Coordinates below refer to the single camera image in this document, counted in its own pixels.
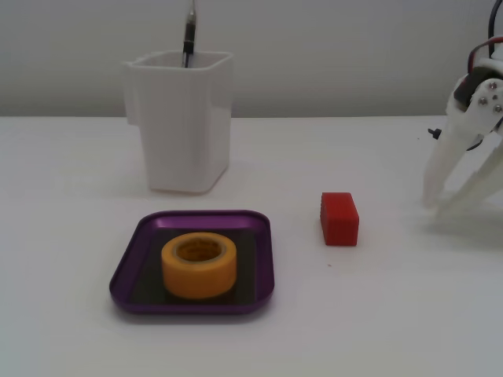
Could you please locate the red cube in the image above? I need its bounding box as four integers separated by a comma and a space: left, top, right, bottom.
320, 192, 361, 247

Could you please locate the black clear ballpoint pen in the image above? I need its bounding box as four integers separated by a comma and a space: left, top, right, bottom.
182, 0, 197, 69

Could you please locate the black cable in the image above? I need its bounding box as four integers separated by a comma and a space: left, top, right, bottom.
488, 0, 503, 38

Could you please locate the white plastic pen holder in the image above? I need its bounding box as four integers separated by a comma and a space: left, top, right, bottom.
120, 50, 233, 196

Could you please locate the purple metal tray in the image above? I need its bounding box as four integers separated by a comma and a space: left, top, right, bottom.
109, 210, 275, 316

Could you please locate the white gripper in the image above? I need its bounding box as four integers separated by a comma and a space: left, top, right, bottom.
422, 58, 503, 221

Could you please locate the yellow tape roll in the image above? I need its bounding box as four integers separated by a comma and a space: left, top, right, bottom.
160, 232, 238, 301

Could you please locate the red wire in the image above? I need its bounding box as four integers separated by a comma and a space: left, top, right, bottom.
467, 35, 503, 74

